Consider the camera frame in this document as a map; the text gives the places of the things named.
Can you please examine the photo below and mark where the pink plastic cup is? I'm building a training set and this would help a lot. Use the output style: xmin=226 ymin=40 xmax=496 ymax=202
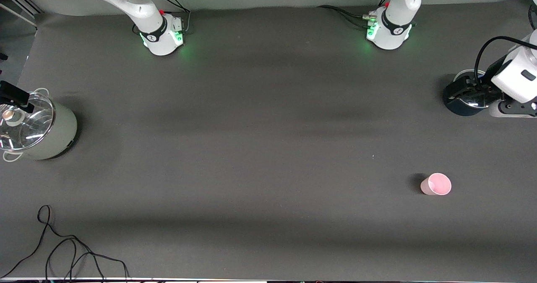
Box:
xmin=420 ymin=173 xmax=452 ymax=196

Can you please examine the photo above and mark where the glass lid with blue knob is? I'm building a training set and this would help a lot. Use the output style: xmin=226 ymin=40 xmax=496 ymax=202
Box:
xmin=454 ymin=69 xmax=498 ymax=107

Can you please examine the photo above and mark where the dark blue saucepan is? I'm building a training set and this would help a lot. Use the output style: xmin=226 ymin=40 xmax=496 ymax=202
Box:
xmin=443 ymin=69 xmax=502 ymax=117

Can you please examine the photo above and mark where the glass lid with beige knob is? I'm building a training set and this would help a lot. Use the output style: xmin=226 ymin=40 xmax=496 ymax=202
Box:
xmin=0 ymin=91 xmax=56 ymax=151

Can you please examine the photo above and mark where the sage green cooking pot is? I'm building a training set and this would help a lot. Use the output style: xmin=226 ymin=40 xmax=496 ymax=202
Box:
xmin=2 ymin=88 xmax=78 ymax=162

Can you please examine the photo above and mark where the dark grey table cloth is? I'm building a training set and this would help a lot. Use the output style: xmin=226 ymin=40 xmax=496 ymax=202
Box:
xmin=0 ymin=0 xmax=537 ymax=280

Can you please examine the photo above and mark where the aluminium frame rail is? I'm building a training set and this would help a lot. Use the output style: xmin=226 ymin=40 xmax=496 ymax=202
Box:
xmin=0 ymin=0 xmax=43 ymax=29

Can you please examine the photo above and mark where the thin black loose cable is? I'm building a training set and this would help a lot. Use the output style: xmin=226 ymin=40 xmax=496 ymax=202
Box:
xmin=0 ymin=205 xmax=130 ymax=280

